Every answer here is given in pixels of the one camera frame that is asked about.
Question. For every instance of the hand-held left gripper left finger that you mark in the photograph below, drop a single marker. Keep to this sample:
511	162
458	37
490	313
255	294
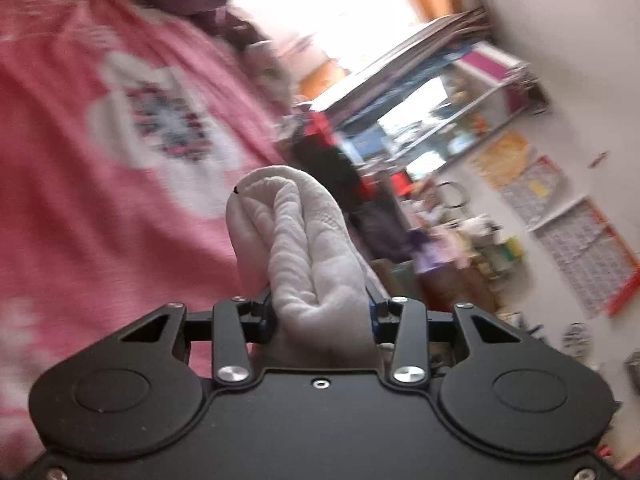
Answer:
232	330

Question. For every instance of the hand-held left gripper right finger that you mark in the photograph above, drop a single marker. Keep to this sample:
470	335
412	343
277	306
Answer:
409	330

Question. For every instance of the white knitted garment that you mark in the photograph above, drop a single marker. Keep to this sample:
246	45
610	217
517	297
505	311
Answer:
310	260

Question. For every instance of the pale purple clothing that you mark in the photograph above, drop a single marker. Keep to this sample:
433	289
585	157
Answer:
430	250

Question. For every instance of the round racket head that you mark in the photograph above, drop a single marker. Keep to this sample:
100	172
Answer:
440	195

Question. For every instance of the red green black cloth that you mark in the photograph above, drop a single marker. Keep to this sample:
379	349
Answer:
330	160

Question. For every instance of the pink floral bed blanket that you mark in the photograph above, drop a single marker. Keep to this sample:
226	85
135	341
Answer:
75	210

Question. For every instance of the glass display cabinet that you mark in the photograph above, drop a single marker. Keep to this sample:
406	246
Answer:
450	110

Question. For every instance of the small wooden cabinet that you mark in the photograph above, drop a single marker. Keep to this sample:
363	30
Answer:
320	80

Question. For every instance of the grey striped curtain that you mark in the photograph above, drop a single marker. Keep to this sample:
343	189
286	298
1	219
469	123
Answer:
425	40

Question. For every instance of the grey wall calendar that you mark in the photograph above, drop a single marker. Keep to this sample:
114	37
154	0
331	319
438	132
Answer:
537	190

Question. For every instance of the red-bordered wall calendar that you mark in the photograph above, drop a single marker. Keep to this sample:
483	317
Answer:
585	255

